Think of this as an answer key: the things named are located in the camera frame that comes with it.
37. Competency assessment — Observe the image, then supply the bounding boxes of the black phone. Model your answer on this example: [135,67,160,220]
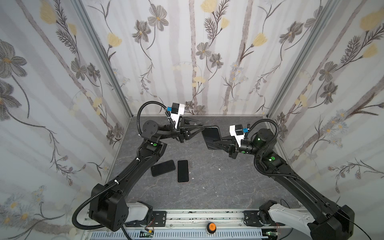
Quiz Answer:
[202,126,222,150]
[151,160,176,177]

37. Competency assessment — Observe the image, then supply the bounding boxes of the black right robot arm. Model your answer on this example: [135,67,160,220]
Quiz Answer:
[203,125,355,240]

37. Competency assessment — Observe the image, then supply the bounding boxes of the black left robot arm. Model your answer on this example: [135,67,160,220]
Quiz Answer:
[89,119,206,232]

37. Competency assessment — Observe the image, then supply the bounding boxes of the phone with pink case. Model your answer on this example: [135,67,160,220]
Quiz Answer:
[177,160,190,183]

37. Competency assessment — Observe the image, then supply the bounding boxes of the black phone lying flat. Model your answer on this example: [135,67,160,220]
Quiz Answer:
[151,160,176,177]

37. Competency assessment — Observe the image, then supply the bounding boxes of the orange emergency stop button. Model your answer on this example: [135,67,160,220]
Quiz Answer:
[206,222,217,235]

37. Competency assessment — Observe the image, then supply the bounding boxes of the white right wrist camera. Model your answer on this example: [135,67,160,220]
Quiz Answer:
[229,125,249,147]

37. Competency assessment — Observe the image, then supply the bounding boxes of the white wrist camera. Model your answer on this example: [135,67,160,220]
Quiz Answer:
[229,125,249,147]
[166,103,185,129]

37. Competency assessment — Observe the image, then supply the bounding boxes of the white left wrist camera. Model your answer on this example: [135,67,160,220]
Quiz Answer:
[166,103,185,129]

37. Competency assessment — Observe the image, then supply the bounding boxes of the black right corrugated cable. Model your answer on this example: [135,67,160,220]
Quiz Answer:
[247,118,302,181]

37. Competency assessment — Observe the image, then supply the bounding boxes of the black corrugated cable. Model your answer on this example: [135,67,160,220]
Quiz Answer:
[71,100,173,231]
[247,118,302,181]

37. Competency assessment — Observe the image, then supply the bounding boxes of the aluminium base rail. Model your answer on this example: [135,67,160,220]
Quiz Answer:
[82,209,293,240]

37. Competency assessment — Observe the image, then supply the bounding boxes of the black left corrugated cable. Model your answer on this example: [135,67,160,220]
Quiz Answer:
[71,100,173,231]

